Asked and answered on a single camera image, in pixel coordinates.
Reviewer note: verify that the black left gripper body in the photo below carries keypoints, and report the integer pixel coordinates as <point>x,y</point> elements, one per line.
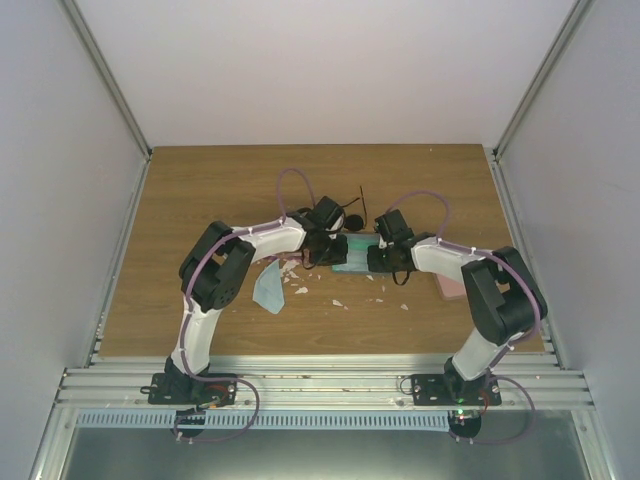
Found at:
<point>328,254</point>

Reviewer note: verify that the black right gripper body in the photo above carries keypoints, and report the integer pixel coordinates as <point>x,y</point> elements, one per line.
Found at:
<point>383,264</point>

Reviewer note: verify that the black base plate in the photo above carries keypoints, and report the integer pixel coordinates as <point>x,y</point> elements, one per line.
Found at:
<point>181,389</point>
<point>444,390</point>

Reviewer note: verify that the pink clear glasses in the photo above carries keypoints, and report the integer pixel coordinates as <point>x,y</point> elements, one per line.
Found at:
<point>296,258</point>

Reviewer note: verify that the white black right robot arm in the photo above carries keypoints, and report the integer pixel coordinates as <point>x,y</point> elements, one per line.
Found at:
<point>504,300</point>

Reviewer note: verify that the left aluminium corner post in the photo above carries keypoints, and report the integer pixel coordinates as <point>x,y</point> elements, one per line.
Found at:
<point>87,39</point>

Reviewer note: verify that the aluminium corner post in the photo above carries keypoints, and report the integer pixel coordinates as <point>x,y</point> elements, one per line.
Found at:
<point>87,39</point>
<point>568,28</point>

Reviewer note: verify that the grey slotted cable duct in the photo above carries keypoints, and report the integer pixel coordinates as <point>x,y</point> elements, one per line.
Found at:
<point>267,420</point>

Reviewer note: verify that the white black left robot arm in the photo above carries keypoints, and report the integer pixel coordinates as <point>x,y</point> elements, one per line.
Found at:
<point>214,271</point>

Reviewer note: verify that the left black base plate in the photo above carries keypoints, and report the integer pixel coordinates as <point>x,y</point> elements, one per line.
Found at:
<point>181,389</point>

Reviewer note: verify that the aluminium table edge rail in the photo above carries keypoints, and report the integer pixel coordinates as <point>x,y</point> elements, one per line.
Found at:
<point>329,382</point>

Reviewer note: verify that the pink glasses case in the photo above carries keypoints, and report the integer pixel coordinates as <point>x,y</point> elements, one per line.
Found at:
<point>449,289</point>

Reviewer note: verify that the light blue cleaning cloth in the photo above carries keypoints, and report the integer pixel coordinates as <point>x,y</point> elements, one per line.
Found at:
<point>268,292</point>

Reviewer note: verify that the black sunglasses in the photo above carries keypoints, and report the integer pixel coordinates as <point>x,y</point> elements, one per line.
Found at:
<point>355,214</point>

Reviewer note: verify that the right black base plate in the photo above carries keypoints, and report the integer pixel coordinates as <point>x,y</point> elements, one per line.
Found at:
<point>444,390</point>

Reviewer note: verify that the right aluminium corner post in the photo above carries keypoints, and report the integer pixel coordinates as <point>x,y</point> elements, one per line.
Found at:
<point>568,28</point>

